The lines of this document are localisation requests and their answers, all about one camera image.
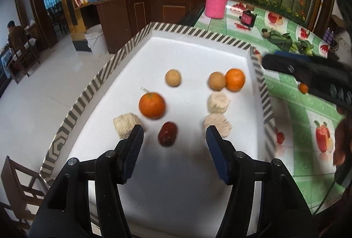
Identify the wooden cabinet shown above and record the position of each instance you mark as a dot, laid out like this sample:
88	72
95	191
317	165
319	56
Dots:
123	18

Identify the dark red date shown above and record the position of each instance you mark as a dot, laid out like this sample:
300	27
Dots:
167	134

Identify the beige blocky cake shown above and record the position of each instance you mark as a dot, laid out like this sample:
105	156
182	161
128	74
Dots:
125	125

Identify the person's right hand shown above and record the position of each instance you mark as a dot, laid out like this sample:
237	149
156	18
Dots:
342	141

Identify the purple bottle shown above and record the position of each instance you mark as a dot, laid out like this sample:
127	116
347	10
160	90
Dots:
327	34
332	35

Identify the dark green leaf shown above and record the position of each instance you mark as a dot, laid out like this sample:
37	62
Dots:
306	47

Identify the leafy greens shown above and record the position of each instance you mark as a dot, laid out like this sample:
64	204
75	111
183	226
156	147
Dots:
277	38

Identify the wooden chair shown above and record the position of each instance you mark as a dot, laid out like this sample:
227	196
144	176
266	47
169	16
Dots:
22	58
16	180

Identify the large orange with stem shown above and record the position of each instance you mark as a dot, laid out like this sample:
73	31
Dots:
152	105

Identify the black box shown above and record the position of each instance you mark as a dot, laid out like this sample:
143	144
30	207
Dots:
249	18

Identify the small brown cup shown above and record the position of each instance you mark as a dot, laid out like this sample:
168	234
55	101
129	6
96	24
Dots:
249	6

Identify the white tray with striped rim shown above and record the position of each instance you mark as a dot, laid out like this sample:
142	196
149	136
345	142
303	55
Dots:
192	56

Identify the brown round fruit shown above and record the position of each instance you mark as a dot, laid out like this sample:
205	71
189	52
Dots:
173	78
217	81

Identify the green bananas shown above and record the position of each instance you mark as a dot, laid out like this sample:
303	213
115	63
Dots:
294	47

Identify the white plastic bucket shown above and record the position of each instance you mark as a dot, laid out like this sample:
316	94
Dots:
95	40

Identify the beige round cake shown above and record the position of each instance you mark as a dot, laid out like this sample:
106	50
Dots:
217	121
218	102

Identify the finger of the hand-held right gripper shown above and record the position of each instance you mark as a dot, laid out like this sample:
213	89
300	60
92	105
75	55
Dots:
291	56
275	63

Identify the printed green tablecloth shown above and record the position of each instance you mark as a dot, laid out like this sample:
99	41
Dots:
297	117

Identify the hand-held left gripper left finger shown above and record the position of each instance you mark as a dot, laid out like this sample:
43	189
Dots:
133	152

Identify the small orange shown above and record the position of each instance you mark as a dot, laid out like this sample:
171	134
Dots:
303	88

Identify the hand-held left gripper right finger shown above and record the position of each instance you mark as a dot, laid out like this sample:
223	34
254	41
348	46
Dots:
218	152

